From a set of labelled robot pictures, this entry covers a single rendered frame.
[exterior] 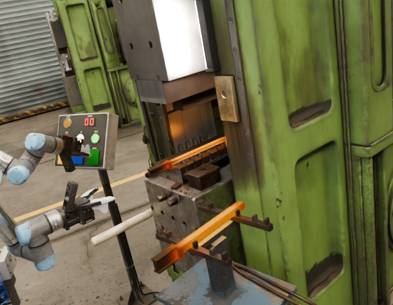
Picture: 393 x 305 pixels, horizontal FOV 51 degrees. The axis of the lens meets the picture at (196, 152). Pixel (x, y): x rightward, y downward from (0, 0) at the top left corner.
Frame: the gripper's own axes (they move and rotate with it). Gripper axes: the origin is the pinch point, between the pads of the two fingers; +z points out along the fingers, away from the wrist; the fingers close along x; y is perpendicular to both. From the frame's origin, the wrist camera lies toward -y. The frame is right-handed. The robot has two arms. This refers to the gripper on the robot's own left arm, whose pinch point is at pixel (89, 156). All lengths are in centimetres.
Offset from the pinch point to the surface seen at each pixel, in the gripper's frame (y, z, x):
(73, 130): 14.0, 3.2, 15.4
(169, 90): 25, -17, -55
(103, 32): 219, 288, 264
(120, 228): -34.5, 18.4, -8.1
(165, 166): -4.4, -2.2, -46.1
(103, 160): -1.5, 3.2, -6.6
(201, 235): -29, -34, -81
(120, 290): -78, 69, 27
